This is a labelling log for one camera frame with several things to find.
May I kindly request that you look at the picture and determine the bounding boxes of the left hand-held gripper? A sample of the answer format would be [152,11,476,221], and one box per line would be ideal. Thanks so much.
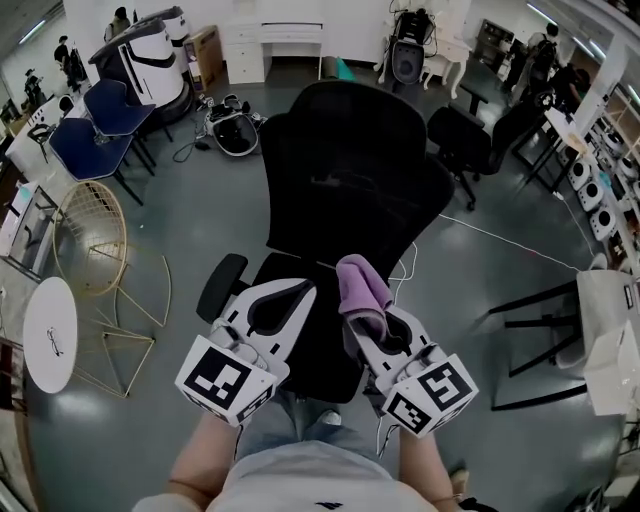
[174,278,317,428]

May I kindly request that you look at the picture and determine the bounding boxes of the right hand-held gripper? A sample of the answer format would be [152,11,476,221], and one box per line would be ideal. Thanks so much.
[343,307,479,440]

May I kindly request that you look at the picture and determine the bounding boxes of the purple cloth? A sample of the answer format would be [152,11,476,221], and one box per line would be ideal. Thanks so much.
[335,253,395,341]

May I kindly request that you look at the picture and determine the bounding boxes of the black mesh office chair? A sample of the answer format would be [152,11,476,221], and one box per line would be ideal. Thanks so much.
[196,80,456,405]

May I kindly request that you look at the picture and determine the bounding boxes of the person's right forearm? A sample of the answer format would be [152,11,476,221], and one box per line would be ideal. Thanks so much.
[397,424,459,504]

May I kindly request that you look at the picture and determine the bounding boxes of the person's left forearm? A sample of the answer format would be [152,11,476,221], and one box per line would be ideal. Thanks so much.
[167,412,244,501]

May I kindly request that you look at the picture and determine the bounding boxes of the person's blue jeans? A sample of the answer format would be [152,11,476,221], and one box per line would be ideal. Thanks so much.
[234,389,396,474]

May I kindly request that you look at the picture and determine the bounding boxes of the person's white shirt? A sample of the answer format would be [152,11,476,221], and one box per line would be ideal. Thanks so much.
[132,439,476,512]

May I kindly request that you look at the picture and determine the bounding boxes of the white round side table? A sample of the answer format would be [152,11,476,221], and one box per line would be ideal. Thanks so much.
[22,276,156,400]

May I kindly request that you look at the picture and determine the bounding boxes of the row of white round appliances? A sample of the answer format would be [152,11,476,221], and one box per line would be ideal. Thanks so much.
[559,127,640,241]

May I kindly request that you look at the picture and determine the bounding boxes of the teal rolled mat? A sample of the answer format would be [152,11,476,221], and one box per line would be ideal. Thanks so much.
[332,55,359,81]

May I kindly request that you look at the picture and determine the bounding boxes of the white drawer desk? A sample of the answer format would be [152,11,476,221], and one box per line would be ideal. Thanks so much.
[219,19,326,86]

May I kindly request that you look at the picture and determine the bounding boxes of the cardboard box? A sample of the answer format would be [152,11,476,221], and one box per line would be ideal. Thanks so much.
[182,24,224,94]

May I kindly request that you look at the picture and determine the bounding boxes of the grey console table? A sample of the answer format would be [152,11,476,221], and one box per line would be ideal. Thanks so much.
[0,182,59,281]

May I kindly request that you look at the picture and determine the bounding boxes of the grey pod on black stand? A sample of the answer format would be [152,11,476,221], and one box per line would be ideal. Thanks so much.
[387,8,437,94]

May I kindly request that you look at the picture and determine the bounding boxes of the large white black robot pod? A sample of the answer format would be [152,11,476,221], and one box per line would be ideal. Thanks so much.
[88,17,194,121]

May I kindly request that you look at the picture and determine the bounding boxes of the white vanity table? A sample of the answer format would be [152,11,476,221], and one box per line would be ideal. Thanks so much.
[374,29,474,104]

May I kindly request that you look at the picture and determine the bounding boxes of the small white black robot pod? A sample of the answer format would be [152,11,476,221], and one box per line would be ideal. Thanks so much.
[159,5,192,49]

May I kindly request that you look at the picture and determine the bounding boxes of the dark shelf cabinet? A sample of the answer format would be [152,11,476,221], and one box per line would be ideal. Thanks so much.
[474,18,516,71]

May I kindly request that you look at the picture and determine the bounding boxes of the wooden storage shelf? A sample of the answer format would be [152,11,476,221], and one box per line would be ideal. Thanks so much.
[574,82,640,271]

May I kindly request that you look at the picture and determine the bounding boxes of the white floor cable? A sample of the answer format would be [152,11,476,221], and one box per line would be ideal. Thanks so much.
[387,212,609,281]

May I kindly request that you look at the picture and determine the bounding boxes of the black cable with adapter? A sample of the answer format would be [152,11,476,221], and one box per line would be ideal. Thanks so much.
[172,127,211,164]

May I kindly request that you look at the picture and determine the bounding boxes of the gold wire chair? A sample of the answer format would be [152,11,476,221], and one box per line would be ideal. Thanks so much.
[52,180,172,329]

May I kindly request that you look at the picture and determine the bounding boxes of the black frame wooden table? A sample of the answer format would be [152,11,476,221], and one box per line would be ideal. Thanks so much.
[512,107,591,194]

